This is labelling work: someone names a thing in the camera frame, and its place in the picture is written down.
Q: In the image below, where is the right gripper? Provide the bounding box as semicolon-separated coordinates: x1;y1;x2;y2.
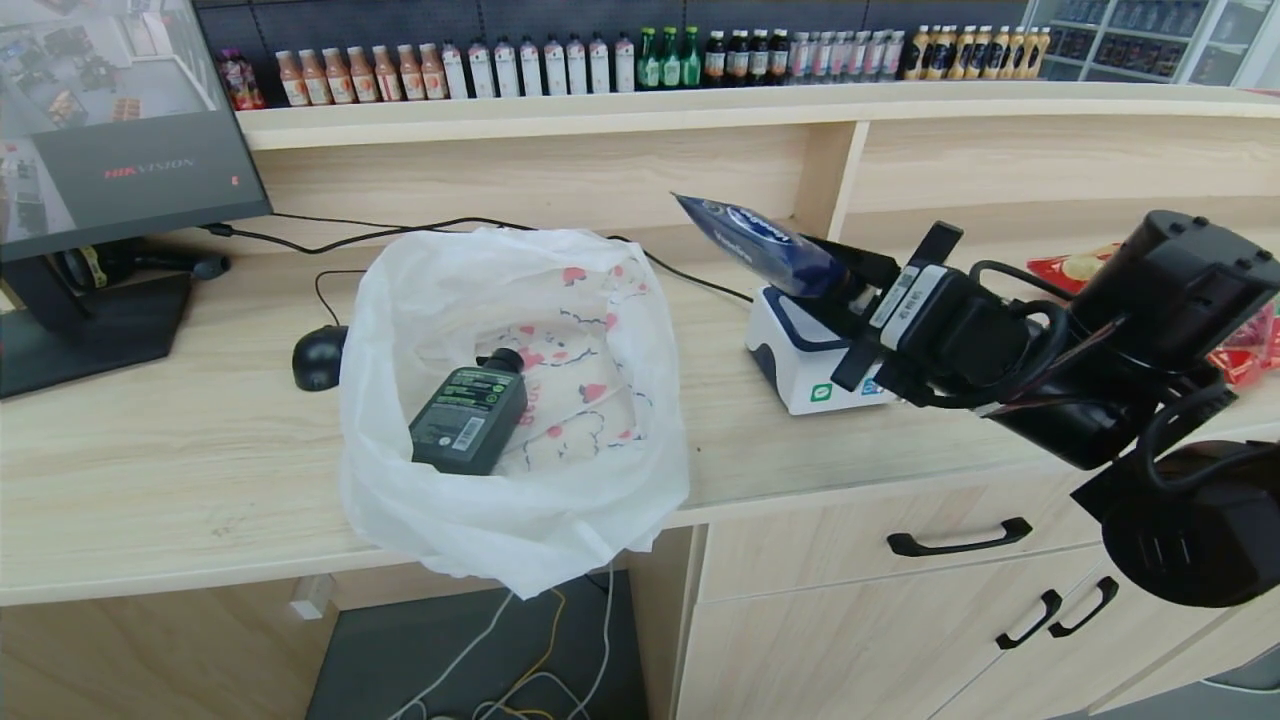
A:
803;221;1042;409

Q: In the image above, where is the blue snack pack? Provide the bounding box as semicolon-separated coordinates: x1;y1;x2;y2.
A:
671;192;853;300

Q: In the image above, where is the white barcode scanner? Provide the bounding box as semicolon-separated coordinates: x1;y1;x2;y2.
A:
743;285;901;417

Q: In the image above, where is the white plastic shopping bag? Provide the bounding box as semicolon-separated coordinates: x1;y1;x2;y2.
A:
337;226;692;600

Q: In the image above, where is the red snack pack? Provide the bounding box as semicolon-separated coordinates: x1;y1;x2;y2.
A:
1204;304;1280;387
1027;243;1125;297

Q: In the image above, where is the row of bottles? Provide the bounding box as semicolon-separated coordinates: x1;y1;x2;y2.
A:
217;24;1054;112

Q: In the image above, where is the white shop shelf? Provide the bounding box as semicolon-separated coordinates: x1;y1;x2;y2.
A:
1022;0;1280;87

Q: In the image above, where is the dark green bottle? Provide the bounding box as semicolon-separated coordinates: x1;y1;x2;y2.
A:
408;346;530;477

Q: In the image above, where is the black shop shelf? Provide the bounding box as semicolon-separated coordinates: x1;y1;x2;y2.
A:
193;0;1033;109

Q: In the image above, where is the black computer mouse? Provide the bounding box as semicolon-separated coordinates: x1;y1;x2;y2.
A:
291;324;350;393

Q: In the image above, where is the black handheld scanner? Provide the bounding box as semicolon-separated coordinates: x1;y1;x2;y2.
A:
58;244;232;291

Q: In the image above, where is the wooden counter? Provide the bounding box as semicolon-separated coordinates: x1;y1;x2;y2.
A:
0;82;1280;720

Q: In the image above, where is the black computer monitor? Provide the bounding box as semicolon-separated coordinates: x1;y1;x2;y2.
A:
0;0;274;401

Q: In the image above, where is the wooden drawer with black handle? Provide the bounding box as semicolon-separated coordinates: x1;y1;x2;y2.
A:
698;478;1105;603

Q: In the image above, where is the wooden door with black handle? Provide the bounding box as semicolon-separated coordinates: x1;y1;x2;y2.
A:
930;570;1246;720
678;545;1113;720

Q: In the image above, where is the white cable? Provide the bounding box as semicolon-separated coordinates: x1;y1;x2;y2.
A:
388;565;616;720

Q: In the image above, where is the yellow cable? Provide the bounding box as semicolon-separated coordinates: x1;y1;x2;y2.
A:
478;588;568;720

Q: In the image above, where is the thin black mouse cable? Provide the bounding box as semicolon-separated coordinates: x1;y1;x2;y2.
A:
314;268;369;328

